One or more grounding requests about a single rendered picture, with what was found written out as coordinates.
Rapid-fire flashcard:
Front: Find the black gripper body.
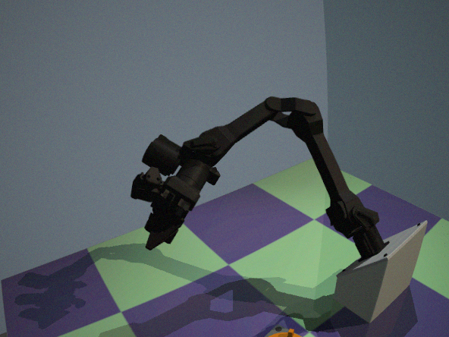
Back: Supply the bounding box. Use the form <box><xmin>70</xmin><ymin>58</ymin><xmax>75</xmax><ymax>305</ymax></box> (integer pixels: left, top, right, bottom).
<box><xmin>158</xmin><ymin>175</ymin><xmax>200</xmax><ymax>219</ymax></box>

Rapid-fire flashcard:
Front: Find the orange round plate with tab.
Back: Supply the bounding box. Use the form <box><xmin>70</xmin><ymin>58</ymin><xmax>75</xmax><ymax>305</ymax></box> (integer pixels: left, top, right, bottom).
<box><xmin>269</xmin><ymin>329</ymin><xmax>302</xmax><ymax>337</ymax></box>

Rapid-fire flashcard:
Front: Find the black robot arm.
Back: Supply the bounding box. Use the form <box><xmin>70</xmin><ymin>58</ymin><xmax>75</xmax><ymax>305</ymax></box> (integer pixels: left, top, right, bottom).
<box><xmin>130</xmin><ymin>96</ymin><xmax>390</xmax><ymax>262</ymax></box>

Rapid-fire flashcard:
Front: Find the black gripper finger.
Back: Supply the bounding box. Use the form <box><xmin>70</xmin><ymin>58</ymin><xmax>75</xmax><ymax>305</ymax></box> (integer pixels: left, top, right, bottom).
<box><xmin>146</xmin><ymin>203</ymin><xmax>184</xmax><ymax>250</ymax></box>
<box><xmin>149</xmin><ymin>213</ymin><xmax>179</xmax><ymax>248</ymax></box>

